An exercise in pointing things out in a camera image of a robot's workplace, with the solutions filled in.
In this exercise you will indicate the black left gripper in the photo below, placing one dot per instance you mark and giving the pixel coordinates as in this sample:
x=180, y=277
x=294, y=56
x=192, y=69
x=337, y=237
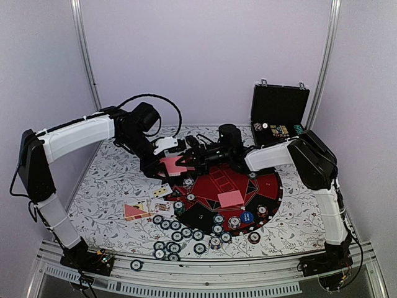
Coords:
x=151, y=171

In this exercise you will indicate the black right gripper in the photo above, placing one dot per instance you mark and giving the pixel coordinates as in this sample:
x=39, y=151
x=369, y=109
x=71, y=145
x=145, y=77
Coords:
x=201, y=160

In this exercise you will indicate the red backed card deck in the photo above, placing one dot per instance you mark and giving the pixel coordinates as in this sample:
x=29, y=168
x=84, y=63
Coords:
x=171, y=167

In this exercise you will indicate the three of spades card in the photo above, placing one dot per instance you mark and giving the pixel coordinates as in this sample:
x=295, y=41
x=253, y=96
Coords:
x=161, y=191

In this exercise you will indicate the blue chip stack seat one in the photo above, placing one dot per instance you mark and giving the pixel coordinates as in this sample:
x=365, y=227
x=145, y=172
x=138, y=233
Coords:
x=252, y=175

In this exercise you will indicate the blue chip stack seat seven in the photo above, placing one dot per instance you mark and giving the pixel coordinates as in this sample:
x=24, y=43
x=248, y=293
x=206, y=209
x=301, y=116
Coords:
x=188, y=183

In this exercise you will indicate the king of diamonds card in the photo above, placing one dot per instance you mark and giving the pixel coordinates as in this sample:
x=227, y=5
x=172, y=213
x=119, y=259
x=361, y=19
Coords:
x=161, y=207

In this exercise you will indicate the face down card seat four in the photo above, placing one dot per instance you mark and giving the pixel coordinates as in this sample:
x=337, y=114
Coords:
x=232, y=198

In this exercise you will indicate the green chip stack seat six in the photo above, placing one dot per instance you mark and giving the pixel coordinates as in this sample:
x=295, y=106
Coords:
x=179, y=208

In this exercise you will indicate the red playing card deck box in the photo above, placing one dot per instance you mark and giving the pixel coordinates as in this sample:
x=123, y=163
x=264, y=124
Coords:
x=136, y=211

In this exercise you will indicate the green chip table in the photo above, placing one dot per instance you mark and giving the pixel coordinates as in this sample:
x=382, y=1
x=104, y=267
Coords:
x=175, y=225
x=165, y=224

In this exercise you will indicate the blue small blind button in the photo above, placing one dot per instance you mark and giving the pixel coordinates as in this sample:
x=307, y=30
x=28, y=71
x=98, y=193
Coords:
x=247, y=217

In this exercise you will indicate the brown chip stack seat three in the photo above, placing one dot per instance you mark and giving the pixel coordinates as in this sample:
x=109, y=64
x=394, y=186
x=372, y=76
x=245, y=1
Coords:
x=262, y=211

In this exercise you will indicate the green chip mat seat four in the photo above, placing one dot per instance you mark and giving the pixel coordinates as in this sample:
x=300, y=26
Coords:
x=218, y=219

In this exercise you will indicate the blue chip stack seat four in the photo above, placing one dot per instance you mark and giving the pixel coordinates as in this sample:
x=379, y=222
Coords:
x=234, y=223

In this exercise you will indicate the green chip mat edge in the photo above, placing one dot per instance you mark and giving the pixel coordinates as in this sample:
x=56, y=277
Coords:
x=186, y=232
x=217, y=229

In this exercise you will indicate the green chip front cluster top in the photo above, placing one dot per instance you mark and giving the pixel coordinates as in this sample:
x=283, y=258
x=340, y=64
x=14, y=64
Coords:
x=173, y=247

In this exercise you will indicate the green chip cluster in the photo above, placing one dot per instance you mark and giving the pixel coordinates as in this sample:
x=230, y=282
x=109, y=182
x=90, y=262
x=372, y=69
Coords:
x=173, y=247
x=173, y=257

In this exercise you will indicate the brown 100 poker chip stack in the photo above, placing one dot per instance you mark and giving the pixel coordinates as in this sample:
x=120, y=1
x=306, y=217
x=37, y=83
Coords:
x=254, y=238

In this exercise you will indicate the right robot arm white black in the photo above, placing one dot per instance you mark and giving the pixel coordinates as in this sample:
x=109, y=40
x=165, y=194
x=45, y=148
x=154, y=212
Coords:
x=317, y=168

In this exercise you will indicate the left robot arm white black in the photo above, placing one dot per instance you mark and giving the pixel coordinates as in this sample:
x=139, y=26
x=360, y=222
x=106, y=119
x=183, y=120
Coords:
x=39, y=151

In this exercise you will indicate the round red black poker mat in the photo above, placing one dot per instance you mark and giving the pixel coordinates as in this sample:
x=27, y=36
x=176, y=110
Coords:
x=214, y=192

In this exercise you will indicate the black poker chip case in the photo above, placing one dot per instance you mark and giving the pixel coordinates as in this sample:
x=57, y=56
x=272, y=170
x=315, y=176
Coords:
x=277, y=112

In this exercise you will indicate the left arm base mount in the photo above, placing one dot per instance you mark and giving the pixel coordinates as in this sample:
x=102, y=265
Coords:
x=98, y=262

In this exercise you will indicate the right aluminium frame post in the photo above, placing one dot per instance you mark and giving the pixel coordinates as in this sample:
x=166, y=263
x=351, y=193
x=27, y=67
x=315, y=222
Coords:
x=325, y=62

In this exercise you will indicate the aluminium frame post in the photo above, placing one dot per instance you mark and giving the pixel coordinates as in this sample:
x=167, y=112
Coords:
x=84, y=51
x=325, y=62

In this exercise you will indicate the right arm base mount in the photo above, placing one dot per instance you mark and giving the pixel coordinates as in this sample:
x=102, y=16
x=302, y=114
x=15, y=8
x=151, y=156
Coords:
x=335, y=267

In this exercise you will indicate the left aluminium frame post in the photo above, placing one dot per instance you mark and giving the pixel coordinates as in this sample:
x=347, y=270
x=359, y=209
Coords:
x=84, y=51

